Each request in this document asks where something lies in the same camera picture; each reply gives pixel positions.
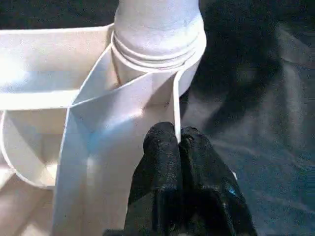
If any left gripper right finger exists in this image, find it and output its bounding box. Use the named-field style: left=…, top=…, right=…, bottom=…
left=178, top=126, right=257, bottom=236

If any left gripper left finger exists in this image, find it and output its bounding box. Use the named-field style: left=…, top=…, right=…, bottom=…
left=123, top=122, right=184, bottom=236

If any white compartment tray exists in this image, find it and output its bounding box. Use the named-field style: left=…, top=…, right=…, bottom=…
left=0, top=25, right=207, bottom=236

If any white plastic table leg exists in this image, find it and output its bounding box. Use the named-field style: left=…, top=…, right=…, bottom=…
left=112, top=0, right=206, bottom=69

